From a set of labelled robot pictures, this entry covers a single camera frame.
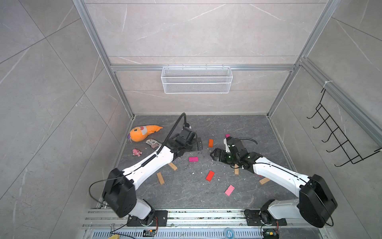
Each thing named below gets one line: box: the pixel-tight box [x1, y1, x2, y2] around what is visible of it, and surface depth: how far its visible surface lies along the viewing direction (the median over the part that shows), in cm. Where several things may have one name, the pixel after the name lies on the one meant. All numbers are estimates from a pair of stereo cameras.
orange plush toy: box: [129, 124, 164, 143], surface depth 101 cm
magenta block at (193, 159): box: [188, 156, 199, 162], surface depth 97 cm
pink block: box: [224, 184, 235, 197], surface depth 83 cm
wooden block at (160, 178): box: [156, 171, 166, 185], surface depth 87 cm
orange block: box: [208, 138, 214, 148], surface depth 104 cm
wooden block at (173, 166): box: [168, 162, 178, 171], surface depth 92 cm
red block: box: [205, 170, 215, 182], surface depth 90 cm
